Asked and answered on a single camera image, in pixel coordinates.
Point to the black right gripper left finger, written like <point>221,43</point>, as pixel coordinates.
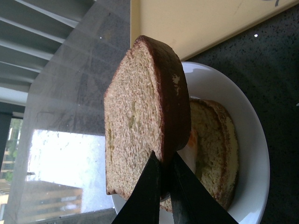
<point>142,207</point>

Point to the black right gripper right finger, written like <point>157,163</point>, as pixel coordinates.
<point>191,202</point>

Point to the fried egg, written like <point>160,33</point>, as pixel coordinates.
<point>189,152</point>

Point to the white round plate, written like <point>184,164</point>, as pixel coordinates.
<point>252,189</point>

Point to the bread slice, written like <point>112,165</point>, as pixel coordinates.
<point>146,110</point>
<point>217,163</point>

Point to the yellow bear tray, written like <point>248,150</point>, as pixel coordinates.
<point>193,26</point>

